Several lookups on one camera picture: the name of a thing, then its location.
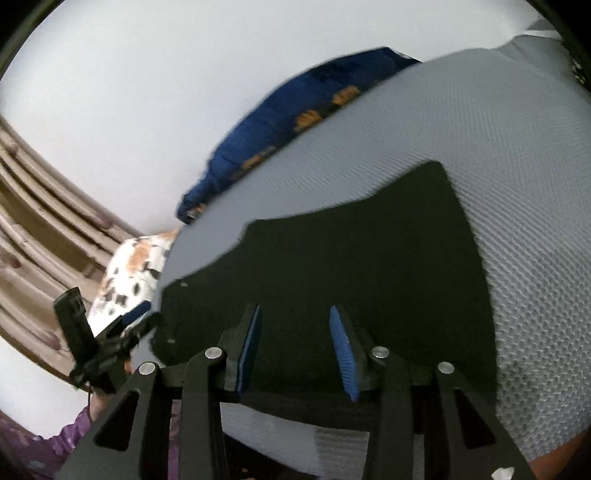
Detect blue floral blanket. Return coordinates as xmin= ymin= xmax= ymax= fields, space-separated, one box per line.
xmin=175 ymin=46 xmax=423 ymax=225

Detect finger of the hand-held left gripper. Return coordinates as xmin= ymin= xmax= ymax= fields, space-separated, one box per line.
xmin=53 ymin=288 xmax=99 ymax=365
xmin=96 ymin=300 xmax=161 ymax=352

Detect white cloth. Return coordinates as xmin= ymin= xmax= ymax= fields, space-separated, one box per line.
xmin=522 ymin=21 xmax=561 ymax=41

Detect person's left forearm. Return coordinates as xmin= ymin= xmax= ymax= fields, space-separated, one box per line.
xmin=0 ymin=390 xmax=118 ymax=480

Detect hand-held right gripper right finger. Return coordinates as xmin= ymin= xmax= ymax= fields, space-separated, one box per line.
xmin=329 ymin=305 xmax=540 ymax=480

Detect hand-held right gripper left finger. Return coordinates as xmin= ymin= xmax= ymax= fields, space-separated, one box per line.
xmin=55 ymin=303 xmax=264 ymax=480

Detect white floral pillow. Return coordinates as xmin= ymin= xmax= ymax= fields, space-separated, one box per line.
xmin=88 ymin=229 xmax=181 ymax=337

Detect black pants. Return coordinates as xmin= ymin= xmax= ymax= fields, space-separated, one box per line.
xmin=150 ymin=161 xmax=502 ymax=418

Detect brown curtain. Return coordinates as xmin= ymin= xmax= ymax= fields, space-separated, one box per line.
xmin=0 ymin=115 xmax=144 ymax=384

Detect grey mesh mattress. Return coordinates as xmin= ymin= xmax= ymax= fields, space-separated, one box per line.
xmin=157 ymin=34 xmax=591 ymax=478

